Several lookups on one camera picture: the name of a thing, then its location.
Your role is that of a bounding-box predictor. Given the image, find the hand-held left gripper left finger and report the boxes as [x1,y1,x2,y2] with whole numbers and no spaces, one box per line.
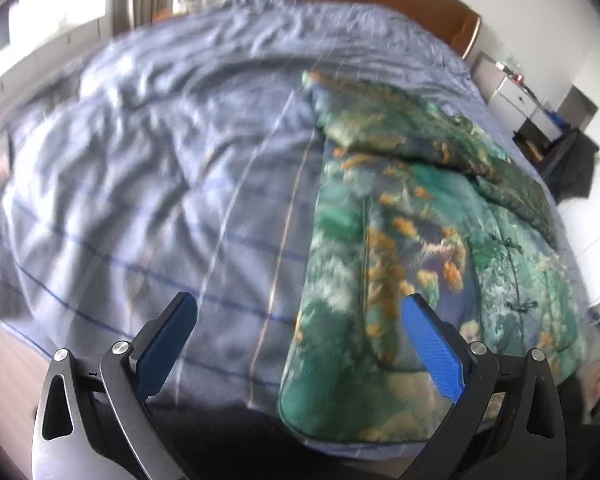
[31,291,201,480]

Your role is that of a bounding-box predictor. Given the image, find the blue checked duvet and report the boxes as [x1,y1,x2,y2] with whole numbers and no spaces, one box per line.
[0,0,588,463]

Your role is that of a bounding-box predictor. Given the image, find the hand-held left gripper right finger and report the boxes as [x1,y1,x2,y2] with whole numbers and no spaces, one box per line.
[401,294,568,480]

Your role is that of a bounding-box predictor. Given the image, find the white desk with drawers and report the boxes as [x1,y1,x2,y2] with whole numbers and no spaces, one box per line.
[472,52,566,137]

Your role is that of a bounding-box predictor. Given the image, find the green printed padded jacket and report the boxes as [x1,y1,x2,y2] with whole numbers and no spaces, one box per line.
[276,70,588,445]

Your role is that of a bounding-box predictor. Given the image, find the window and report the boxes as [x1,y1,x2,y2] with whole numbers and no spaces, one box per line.
[0,0,112,96]

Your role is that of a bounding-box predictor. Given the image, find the dark jacket on chair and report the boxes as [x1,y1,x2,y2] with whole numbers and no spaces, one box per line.
[542,129,600,206]

